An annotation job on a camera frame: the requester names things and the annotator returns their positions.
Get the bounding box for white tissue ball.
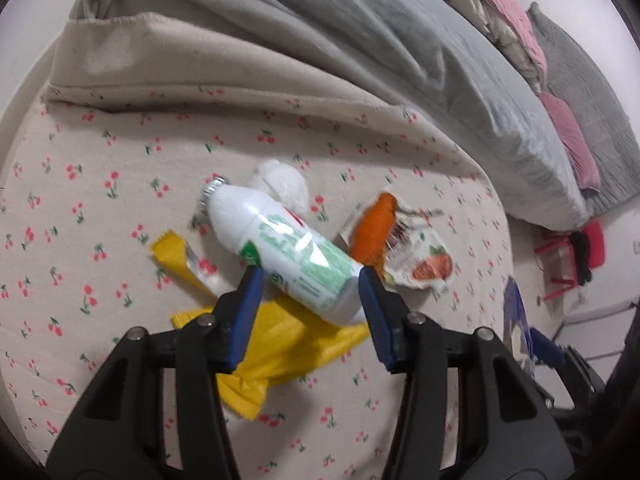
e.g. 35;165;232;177
248;159;311;213

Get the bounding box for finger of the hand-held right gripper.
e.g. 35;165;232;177
529;327;606;411

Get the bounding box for grey pillow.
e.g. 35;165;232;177
527;2;640;203

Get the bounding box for blue carton almond print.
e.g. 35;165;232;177
502;276;536;376

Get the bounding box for orange plastic wrapper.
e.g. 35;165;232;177
347;191;401;268

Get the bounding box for dark cloth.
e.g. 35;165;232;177
570;230;593;286

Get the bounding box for red stool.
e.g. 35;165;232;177
532;220;607;302

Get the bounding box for cherry print tablecloth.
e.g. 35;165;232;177
0;12;511;480

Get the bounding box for pink quilt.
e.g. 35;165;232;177
390;0;548;93

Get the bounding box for white bottle green label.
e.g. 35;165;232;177
200;176;368;326

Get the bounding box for small yellow wrapper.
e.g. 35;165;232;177
151;230;223;297

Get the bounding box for white nut print wrapper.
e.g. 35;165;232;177
340;200;457;302

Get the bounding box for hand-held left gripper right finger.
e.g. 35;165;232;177
357;265;576;480

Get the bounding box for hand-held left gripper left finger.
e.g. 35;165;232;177
45;266;266;480

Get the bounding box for large yellow packet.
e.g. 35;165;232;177
170;292;372;422

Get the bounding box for pink pillow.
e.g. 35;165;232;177
540;92;601;191

